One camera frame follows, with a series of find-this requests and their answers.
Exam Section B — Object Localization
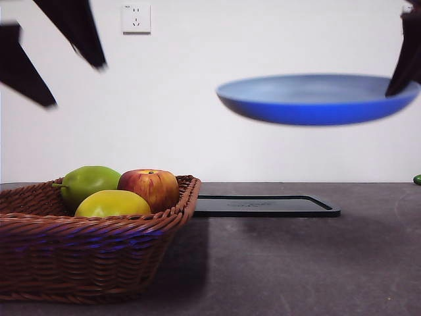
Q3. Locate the green pear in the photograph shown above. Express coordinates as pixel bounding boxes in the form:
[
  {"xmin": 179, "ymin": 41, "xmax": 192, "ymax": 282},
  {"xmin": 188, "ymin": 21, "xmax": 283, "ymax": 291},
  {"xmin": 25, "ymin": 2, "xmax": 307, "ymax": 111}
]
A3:
[{"xmin": 51, "ymin": 165, "xmax": 122, "ymax": 213}]

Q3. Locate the blue round plate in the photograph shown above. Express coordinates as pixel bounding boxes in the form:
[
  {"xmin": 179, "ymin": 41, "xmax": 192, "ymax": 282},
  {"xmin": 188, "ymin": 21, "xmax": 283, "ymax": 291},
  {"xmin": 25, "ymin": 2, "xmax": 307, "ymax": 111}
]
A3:
[{"xmin": 216, "ymin": 74, "xmax": 421, "ymax": 126}]

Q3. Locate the brown wicker basket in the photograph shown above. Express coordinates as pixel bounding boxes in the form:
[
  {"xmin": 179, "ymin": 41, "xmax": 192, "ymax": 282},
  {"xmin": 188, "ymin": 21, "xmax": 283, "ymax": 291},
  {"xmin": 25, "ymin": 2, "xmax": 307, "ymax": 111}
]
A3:
[{"xmin": 0, "ymin": 174, "xmax": 202, "ymax": 304}]

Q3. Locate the white wall socket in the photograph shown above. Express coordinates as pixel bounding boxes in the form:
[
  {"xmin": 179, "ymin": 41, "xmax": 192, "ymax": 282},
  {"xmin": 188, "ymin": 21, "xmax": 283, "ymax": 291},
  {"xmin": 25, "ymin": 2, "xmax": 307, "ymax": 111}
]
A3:
[{"xmin": 122, "ymin": 4, "xmax": 152, "ymax": 36}]

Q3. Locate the red yellow apple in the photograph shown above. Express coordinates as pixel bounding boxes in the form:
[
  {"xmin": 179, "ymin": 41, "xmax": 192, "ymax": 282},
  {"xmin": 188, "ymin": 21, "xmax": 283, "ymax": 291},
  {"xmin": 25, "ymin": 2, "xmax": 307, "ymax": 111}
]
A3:
[{"xmin": 117, "ymin": 169, "xmax": 180, "ymax": 215}]

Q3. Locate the yellow lemon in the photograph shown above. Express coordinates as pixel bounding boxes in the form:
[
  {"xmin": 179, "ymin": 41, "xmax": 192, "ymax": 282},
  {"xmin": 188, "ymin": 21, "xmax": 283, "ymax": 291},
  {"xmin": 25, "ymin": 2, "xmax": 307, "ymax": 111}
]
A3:
[{"xmin": 74, "ymin": 190, "xmax": 152, "ymax": 218}]

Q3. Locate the black flat tray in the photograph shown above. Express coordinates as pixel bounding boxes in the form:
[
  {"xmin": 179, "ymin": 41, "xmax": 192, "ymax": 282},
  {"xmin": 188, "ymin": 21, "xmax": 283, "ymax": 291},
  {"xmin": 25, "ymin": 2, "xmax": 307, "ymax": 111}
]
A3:
[{"xmin": 193, "ymin": 194, "xmax": 341, "ymax": 218}]

